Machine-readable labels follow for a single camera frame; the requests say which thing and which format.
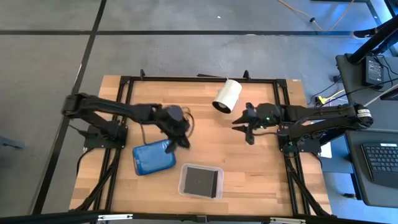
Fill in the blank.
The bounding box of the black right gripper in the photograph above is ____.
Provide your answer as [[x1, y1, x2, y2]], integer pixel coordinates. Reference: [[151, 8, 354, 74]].
[[231, 102, 283, 146]]

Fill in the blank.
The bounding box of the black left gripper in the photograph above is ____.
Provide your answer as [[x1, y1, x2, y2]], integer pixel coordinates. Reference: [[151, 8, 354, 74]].
[[151, 105, 192, 154]]

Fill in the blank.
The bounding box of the clear plastic bin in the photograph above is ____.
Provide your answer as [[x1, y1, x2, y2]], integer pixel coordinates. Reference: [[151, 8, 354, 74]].
[[178, 163, 225, 201]]

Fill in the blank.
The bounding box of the blue disc case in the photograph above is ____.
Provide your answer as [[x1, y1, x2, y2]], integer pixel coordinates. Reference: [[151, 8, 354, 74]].
[[132, 138, 177, 177]]

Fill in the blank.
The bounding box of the white paper sheet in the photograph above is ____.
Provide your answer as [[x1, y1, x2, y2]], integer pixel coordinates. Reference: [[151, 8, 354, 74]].
[[310, 121, 333, 159]]

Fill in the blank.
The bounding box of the grey operator desk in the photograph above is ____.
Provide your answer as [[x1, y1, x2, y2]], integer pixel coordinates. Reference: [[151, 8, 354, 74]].
[[335, 52, 398, 133]]

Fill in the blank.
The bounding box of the grey keyboard desk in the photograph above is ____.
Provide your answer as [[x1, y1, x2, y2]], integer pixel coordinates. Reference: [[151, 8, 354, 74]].
[[344, 129, 398, 208]]

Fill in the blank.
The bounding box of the black power brick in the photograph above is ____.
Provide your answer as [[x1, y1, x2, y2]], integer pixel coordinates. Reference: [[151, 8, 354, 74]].
[[361, 55, 386, 87]]

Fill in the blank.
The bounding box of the white slanted rod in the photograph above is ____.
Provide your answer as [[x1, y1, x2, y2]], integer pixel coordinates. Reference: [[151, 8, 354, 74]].
[[365, 83, 398, 106]]

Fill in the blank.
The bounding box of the black keyboard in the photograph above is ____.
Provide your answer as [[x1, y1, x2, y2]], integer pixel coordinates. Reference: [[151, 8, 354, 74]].
[[361, 142, 398, 189]]

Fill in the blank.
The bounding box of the black slanted pole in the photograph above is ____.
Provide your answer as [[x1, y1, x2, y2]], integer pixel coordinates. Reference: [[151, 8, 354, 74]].
[[347, 14, 398, 65]]

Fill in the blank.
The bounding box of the person's shoe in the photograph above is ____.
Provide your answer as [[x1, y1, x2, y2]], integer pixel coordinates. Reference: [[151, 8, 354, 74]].
[[352, 27, 379, 40]]

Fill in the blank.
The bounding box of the black rig beam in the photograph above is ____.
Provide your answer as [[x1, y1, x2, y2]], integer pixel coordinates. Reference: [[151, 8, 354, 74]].
[[0, 210, 398, 224]]

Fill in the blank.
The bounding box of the small grey floor object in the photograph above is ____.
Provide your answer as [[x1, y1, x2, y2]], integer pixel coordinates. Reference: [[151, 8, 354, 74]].
[[0, 135, 25, 151]]

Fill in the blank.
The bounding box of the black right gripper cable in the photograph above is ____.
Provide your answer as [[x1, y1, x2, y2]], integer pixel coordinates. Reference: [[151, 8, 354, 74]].
[[252, 130, 282, 138]]

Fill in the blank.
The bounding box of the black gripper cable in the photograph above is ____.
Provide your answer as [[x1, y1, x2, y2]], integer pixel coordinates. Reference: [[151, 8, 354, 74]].
[[182, 106, 195, 138], [252, 130, 282, 138]]

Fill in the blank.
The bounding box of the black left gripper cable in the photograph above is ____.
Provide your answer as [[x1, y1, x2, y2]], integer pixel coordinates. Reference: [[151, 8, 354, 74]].
[[182, 106, 195, 138]]

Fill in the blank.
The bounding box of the black aluminium table frame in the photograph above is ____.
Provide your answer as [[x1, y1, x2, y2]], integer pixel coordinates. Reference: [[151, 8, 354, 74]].
[[70, 68, 333, 218]]

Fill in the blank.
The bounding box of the silver beam bracket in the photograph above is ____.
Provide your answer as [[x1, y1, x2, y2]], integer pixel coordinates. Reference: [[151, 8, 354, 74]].
[[269, 217, 307, 224], [97, 213, 134, 222]]

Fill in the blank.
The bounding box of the yellow extension cord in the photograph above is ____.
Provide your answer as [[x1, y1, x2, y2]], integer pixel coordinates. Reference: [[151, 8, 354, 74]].
[[276, 0, 356, 32]]

